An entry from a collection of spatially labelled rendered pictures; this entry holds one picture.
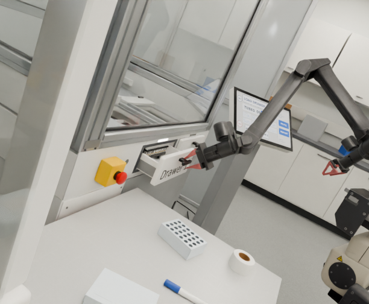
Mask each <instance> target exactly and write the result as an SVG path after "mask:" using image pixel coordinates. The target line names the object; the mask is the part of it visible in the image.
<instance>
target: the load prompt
mask: <svg viewBox="0 0 369 304"><path fill-rule="evenodd" d="M243 102H245V103H248V104H251V105H252V106H255V107H258V108H260V109H264V108H265V107H266V106H267V104H266V103H263V102H261V101H258V100H255V99H254V98H251V97H248V96H246V95H244V94H243Z"/></svg>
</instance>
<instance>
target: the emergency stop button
mask: <svg viewBox="0 0 369 304"><path fill-rule="evenodd" d="M126 179H127V173H125V172H121V173H119V174H118V175H117V176H116V183H117V184H119V185H121V184H123V183H124V182H125V181H126Z"/></svg>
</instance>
